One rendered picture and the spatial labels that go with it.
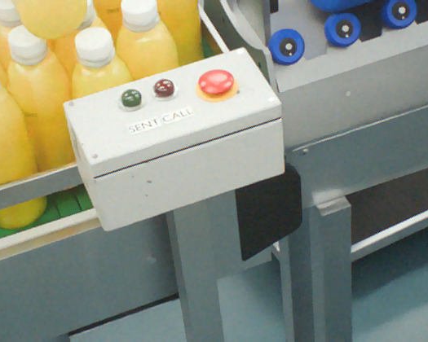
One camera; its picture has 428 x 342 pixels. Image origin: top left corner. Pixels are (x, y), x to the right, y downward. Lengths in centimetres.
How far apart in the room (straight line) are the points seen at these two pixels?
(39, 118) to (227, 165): 24
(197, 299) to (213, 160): 24
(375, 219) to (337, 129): 84
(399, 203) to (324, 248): 64
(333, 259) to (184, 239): 53
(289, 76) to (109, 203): 38
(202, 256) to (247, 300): 109
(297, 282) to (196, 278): 70
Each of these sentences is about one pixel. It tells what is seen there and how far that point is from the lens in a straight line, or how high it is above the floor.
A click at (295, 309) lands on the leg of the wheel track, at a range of 201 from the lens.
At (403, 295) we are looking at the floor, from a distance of 234.
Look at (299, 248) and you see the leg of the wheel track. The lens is 189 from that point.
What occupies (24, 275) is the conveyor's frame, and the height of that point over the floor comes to 86.
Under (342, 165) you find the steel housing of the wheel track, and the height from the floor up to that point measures 72.
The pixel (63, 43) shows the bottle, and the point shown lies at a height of 107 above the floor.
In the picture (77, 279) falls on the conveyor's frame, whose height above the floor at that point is 82.
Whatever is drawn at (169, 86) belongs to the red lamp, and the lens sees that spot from 111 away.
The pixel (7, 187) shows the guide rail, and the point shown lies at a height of 98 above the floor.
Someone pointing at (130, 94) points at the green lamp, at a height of 111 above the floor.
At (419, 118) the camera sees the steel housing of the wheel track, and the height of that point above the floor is 79.
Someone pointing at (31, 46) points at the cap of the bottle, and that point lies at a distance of 120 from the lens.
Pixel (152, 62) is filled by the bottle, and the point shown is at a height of 105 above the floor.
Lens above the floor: 182
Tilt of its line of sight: 44 degrees down
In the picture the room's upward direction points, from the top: 8 degrees counter-clockwise
